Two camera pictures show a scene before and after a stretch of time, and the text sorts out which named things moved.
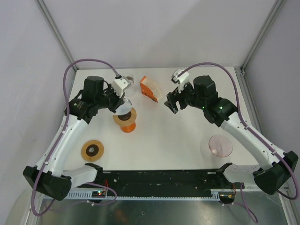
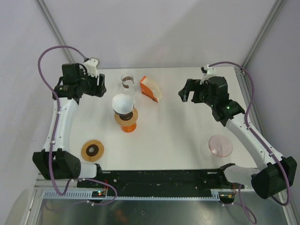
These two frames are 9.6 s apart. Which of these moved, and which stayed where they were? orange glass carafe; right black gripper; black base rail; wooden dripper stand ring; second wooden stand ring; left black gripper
Moved: right black gripper; left black gripper
Stayed: wooden dripper stand ring; orange glass carafe; second wooden stand ring; black base rail
